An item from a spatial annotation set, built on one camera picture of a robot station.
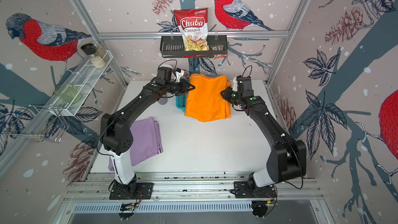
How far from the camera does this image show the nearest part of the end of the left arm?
71 cm

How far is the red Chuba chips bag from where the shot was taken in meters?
0.81

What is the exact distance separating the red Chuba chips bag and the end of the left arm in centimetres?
18
